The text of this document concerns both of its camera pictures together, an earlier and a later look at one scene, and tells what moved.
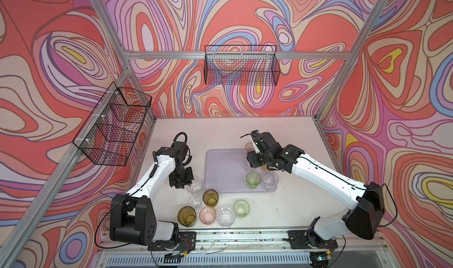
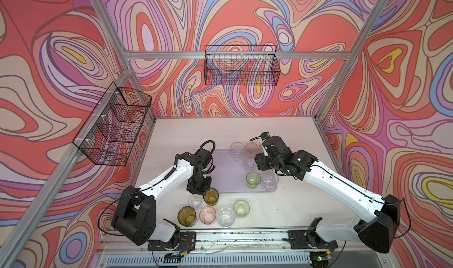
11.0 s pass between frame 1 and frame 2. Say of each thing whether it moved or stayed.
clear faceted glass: stayed
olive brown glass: stayed
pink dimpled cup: stayed
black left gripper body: moved
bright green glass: stayed
